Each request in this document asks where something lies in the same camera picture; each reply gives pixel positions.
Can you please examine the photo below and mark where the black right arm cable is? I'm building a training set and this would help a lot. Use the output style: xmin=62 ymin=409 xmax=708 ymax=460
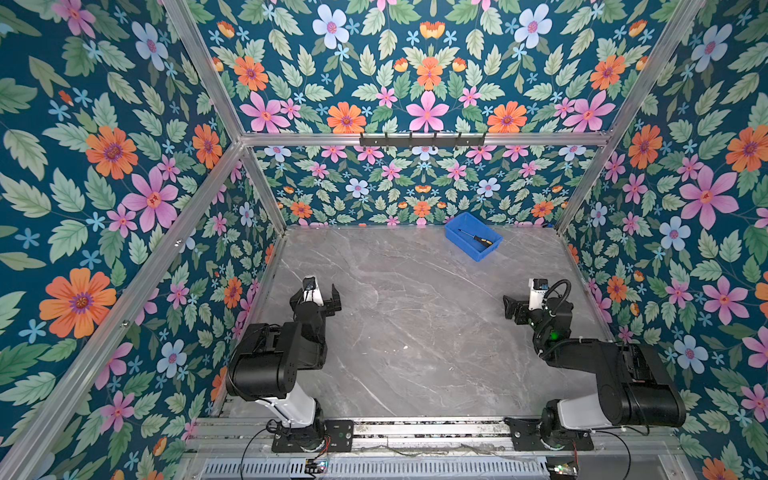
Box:
xmin=542 ymin=278 xmax=572 ymax=313

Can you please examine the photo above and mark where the black hook rack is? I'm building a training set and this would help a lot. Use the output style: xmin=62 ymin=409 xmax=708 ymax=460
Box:
xmin=358 ymin=132 xmax=486 ymax=149

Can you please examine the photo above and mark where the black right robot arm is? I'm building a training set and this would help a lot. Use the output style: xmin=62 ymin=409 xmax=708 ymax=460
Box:
xmin=502 ymin=290 xmax=686 ymax=450

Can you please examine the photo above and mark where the black yellow screwdriver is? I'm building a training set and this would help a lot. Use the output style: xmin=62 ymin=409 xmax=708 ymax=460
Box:
xmin=459 ymin=229 xmax=493 ymax=248

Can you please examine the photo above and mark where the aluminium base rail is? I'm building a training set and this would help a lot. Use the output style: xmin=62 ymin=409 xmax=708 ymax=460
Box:
xmin=183 ymin=416 xmax=682 ymax=459

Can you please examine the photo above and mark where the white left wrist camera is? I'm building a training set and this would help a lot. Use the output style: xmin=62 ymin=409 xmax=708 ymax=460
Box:
xmin=301 ymin=276 xmax=324 ymax=306

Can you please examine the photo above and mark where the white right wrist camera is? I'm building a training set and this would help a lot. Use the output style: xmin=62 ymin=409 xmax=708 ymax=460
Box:
xmin=528 ymin=278 xmax=549 ymax=310

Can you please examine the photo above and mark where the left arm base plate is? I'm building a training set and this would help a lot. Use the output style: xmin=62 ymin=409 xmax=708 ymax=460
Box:
xmin=271 ymin=419 xmax=355 ymax=453

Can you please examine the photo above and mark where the aluminium frame post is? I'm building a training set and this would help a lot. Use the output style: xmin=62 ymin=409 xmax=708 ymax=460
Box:
xmin=556 ymin=0 xmax=706 ymax=237

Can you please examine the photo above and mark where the white vented cable duct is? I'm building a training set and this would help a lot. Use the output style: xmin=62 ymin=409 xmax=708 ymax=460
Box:
xmin=199 ymin=457 xmax=550 ymax=479

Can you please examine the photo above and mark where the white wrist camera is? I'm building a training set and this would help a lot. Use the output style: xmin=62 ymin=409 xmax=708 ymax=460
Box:
xmin=528 ymin=278 xmax=549 ymax=310
xmin=301 ymin=276 xmax=324 ymax=306

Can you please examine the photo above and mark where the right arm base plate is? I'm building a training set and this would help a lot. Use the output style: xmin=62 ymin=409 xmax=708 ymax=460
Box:
xmin=503 ymin=417 xmax=594 ymax=451

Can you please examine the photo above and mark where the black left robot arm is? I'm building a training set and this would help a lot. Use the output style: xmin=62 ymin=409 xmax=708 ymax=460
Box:
xmin=225 ymin=277 xmax=342 ymax=451

